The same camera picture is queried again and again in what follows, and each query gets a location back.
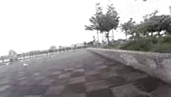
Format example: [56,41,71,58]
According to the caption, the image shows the small slender tree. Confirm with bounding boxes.
[80,0,125,49]

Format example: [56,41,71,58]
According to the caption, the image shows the grey chequered paved plaza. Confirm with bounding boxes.
[0,32,171,97]

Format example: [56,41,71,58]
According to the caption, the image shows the white bird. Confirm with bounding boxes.
[22,62,30,69]

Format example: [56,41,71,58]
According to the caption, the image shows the small round tree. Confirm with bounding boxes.
[7,47,20,63]

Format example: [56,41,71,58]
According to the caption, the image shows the grass strip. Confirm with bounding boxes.
[101,31,171,72]

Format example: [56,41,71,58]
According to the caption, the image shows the row of low trees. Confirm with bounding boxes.
[118,8,171,44]

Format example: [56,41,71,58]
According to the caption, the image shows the low speckled stone wall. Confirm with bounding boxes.
[86,32,171,97]

